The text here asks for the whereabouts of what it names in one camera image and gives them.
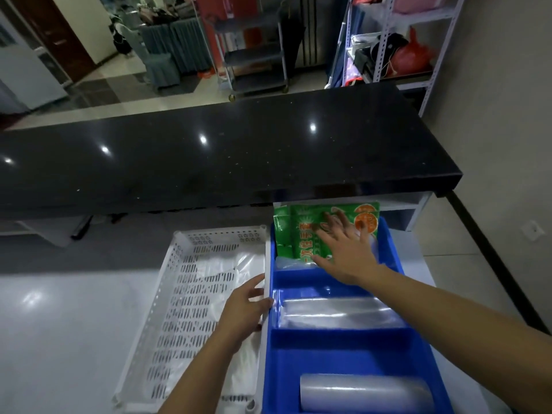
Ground person's right hand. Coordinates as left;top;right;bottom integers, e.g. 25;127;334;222
311;210;382;286

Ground person's left hand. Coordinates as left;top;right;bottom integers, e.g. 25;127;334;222
213;273;275;354

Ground white perforated plastic basket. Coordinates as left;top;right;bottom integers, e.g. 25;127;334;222
112;224;273;414

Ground blue plastic tray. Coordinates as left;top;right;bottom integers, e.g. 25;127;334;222
260;217;456;414

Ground person's right forearm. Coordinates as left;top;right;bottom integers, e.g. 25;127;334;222
358;264;552;414

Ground person's left forearm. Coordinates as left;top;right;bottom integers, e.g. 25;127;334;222
159;331;259;414

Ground loose clear plastic bags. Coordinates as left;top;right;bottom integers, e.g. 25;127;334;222
185;252;267;404

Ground folded clear bags stack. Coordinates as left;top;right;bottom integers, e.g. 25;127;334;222
277;296;407;332

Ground white shelf unit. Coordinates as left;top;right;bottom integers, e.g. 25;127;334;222
370;191;434;232

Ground clear plastic film roll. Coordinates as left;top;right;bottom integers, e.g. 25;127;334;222
298;373;436;414

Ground black stone counter ledge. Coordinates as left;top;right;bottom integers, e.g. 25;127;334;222
0;83;463;221

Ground black bag on rack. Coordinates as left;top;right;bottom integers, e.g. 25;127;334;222
352;32;409;81

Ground blue cloth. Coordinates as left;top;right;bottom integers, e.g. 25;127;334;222
327;3;366;89

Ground red plastic bag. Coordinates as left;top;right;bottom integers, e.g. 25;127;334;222
389;26;435;77

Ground white metal rack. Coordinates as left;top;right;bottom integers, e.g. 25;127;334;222
327;0;467;117

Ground white desk shelf riser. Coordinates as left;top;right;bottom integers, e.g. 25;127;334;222
0;216;87;250

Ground grey metal trolley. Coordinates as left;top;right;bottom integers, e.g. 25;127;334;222
212;10;290;101

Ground black umbrella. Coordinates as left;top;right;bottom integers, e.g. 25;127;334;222
278;0;308;79

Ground pink bundle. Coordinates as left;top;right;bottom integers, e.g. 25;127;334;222
392;0;449;14

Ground grey covered chair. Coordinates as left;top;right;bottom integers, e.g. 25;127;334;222
115;22;182;90

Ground red banner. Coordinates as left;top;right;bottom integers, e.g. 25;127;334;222
194;0;263;78

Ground grey skirted table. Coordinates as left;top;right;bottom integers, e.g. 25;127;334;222
137;14;213;76

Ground white appliance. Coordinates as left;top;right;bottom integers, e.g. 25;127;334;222
0;10;71;116

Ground brown door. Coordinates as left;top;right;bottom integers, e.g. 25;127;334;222
7;0;99;84

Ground white wall socket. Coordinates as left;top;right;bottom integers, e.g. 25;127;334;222
520;218;547;243

